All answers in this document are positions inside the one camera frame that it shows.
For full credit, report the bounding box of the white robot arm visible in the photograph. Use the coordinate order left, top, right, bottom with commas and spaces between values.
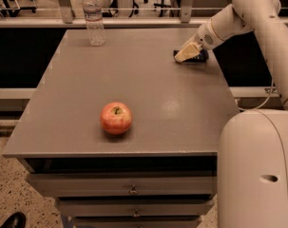
175, 0, 288, 228

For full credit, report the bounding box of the clear plastic water bottle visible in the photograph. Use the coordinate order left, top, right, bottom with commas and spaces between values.
82, 0, 106, 47

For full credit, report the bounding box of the grey drawer cabinet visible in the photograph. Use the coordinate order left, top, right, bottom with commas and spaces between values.
4, 28, 238, 228

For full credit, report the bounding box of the black shoe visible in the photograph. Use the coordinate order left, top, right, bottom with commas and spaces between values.
0, 212, 27, 228

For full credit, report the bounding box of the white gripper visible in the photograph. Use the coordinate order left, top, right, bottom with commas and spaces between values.
174, 23, 223, 63

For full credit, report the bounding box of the dark blue rxbar wrapper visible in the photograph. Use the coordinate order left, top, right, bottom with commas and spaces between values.
173, 49, 209, 64

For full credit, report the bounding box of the grey metal railing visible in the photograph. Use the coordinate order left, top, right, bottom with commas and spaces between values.
0, 0, 288, 29

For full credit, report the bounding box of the grey drawer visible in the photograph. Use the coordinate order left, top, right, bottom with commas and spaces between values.
73, 218, 200, 228
27, 172, 217, 198
56, 197, 214, 218

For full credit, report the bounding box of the middle grey drawer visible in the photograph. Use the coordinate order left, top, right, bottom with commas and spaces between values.
56, 197, 214, 218

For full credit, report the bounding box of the bottom grey drawer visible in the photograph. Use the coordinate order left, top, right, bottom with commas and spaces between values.
73, 218, 200, 228

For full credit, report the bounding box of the red yellow apple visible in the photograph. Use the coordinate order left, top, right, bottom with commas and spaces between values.
100, 102, 133, 135

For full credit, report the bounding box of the top grey drawer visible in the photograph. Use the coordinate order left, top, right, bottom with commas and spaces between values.
27, 172, 217, 198

